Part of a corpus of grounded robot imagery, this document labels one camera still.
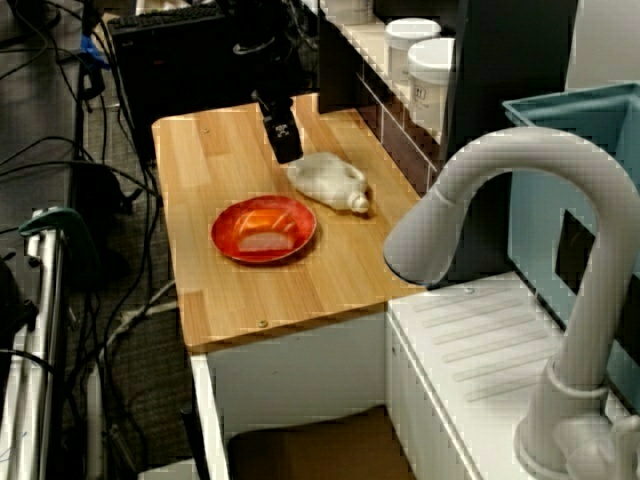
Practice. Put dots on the teal plastic bin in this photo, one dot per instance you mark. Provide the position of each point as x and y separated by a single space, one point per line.
530 225

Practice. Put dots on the white toy sink unit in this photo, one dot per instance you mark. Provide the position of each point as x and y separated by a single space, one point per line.
450 360

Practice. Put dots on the white lidded jar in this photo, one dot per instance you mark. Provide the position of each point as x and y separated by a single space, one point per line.
430 75
412 35

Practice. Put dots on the aluminium frame rail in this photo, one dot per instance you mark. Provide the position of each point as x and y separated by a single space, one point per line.
45 300

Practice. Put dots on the white plastic jug bottle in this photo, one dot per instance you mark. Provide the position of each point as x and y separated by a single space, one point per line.
325 180

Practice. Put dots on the blue plastic piece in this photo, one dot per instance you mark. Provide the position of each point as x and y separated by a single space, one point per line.
95 52

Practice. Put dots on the dark grey upright panel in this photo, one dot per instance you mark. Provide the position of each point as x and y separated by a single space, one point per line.
500 60

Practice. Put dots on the dark tile backsplash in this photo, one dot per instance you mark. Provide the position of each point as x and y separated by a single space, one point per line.
400 145

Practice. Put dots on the light grey toy faucet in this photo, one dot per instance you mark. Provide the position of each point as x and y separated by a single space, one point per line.
525 145

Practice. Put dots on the black equipment box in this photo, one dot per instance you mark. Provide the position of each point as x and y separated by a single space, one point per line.
165 75

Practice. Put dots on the cream shelf ledge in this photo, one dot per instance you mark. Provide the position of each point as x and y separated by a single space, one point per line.
370 45

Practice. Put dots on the red round plate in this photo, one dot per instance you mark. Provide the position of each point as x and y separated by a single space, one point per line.
225 237

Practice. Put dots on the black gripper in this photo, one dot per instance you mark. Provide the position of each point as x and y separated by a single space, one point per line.
275 106

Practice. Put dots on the salmon sushi toy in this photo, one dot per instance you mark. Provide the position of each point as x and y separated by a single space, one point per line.
265 235

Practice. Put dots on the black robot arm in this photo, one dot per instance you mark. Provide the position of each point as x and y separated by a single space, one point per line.
265 50

